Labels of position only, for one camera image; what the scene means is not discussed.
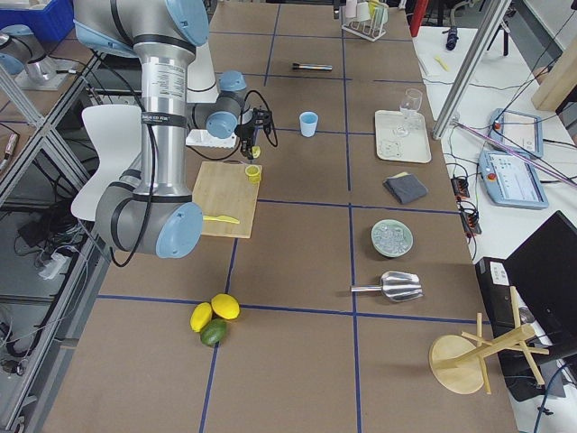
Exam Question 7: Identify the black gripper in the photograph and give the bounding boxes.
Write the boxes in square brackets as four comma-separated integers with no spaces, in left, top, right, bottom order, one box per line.
[234,108,272,160]

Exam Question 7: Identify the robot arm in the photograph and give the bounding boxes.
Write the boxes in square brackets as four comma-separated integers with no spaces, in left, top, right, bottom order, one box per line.
[1,24,57,84]
[73,1,274,258]

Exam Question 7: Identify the blue plastic cup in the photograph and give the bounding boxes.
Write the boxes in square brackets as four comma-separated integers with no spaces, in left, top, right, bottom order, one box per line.
[299,111,319,138]

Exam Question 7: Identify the yellow lemon right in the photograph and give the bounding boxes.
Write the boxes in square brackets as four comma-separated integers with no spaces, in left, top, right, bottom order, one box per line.
[211,293,241,320]

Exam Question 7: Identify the yellow lemon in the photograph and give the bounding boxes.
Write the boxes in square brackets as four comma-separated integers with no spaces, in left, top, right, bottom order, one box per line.
[189,302,213,333]
[211,293,241,320]

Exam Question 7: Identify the yellow lemon left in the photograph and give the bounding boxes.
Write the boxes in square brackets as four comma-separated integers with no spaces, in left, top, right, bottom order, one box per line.
[189,302,213,333]

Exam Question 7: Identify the wooden cup tree stand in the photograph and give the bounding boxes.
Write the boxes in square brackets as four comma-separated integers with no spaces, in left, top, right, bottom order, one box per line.
[428,286,549,394]

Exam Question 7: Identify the wooden cutting board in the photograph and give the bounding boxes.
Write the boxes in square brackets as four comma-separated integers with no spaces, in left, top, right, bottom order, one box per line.
[193,161,261,239]

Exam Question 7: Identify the yellow plastic knife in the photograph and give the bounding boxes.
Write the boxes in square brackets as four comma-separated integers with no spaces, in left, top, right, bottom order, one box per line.
[203,215,240,225]

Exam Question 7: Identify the cream bear tray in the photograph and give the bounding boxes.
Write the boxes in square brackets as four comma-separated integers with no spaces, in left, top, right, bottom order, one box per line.
[374,110,432,163]

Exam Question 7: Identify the grey folded cloth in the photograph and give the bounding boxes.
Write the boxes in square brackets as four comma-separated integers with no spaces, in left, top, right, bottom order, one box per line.
[383,172,428,205]

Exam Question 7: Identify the clear wine glass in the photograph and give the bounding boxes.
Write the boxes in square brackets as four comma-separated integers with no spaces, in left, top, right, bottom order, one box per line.
[393,88,423,137]

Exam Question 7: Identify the green bowl of ice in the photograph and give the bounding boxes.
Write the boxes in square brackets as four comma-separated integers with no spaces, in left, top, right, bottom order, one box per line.
[371,219,414,258]

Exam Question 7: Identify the green lime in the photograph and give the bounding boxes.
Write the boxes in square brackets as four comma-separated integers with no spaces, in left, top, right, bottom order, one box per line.
[200,318,227,347]

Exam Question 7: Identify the metal ice scoop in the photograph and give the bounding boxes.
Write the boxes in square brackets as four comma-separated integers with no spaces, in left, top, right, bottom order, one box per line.
[350,271,424,302]

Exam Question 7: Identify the yellow spoon on desk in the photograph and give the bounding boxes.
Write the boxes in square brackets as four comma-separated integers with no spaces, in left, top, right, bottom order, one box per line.
[434,56,450,72]

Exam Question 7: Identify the near teach pendant tablet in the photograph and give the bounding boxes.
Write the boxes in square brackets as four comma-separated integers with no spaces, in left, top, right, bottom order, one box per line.
[479,151,549,209]

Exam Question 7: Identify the teach pendant tablet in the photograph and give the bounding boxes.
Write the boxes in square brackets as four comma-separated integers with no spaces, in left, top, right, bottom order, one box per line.
[489,108,544,157]
[479,151,549,209]

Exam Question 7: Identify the far teach pendant tablet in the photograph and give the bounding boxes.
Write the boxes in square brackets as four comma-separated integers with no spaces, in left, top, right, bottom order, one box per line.
[489,108,544,157]

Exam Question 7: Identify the black laptop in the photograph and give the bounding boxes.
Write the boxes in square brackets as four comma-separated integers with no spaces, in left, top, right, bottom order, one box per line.
[475,210,576,376]

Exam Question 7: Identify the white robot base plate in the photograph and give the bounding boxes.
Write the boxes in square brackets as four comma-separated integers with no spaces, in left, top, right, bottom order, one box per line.
[186,129,236,149]

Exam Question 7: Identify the white wire cup rack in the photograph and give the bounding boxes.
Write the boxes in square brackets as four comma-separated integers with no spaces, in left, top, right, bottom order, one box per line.
[341,0,389,41]

